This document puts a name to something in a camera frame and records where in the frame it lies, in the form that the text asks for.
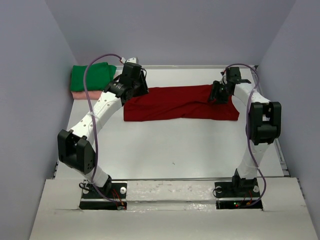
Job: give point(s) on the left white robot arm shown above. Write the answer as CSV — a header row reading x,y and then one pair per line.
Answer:
x,y
78,147

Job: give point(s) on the red t shirt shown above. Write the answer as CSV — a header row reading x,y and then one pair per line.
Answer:
x,y
189,102

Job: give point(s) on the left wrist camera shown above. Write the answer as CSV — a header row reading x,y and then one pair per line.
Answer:
x,y
134,60

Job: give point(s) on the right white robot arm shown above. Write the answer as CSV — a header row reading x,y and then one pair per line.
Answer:
x,y
262,128

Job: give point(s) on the folded pink t shirt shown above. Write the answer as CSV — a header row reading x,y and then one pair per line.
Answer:
x,y
81,95

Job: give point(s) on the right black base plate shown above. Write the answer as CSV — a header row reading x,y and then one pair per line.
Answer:
x,y
229,197

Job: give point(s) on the folded green t shirt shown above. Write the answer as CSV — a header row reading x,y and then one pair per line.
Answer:
x,y
97,78

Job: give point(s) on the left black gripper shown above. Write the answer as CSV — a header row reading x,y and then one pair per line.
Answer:
x,y
144,89

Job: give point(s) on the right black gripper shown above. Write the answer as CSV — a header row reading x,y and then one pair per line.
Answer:
x,y
215,94

